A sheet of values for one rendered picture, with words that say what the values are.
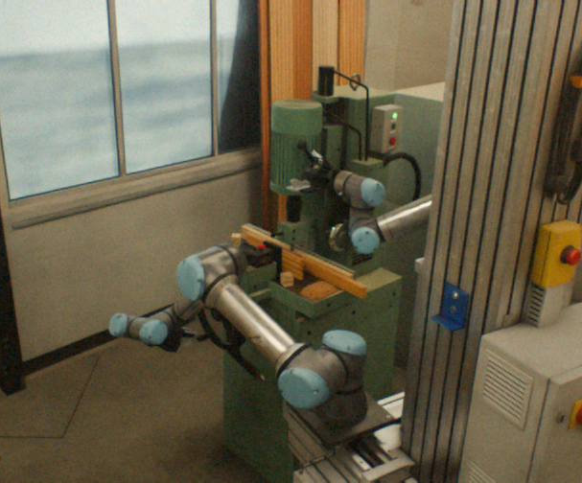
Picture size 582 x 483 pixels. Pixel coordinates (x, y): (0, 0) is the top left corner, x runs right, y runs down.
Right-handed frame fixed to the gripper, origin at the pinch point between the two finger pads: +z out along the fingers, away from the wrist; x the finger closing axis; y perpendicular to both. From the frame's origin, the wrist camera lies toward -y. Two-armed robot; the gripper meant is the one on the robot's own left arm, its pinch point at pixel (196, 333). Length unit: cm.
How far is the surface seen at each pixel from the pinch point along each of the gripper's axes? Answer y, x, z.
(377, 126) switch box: -94, 19, 24
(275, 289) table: -25.6, 15.4, 12.6
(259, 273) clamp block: -28.9, 11.2, 5.9
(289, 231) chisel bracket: -46.5, 8.9, 14.1
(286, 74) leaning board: -124, -112, 95
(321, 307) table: -27.6, 34.4, 16.1
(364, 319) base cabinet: -26, 29, 53
